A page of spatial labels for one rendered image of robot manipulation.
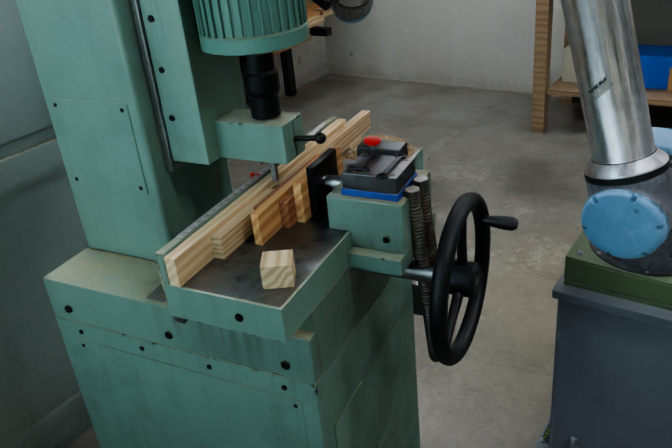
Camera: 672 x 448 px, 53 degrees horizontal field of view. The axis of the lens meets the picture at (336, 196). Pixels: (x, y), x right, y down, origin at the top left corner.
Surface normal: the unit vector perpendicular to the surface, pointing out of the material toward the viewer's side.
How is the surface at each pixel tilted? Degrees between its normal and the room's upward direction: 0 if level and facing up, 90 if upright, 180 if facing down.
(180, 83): 90
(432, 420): 0
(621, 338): 90
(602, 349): 90
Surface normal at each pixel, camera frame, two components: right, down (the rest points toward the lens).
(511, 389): -0.09, -0.89
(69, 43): -0.43, 0.44
